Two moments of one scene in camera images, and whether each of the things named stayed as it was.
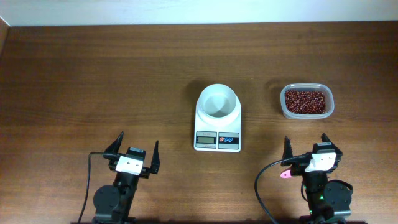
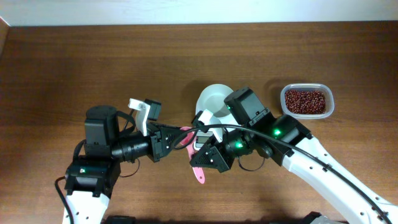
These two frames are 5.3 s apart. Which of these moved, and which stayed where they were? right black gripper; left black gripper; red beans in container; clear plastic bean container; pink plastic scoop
Moved: left black gripper; pink plastic scoop; right black gripper
Stayed: clear plastic bean container; red beans in container
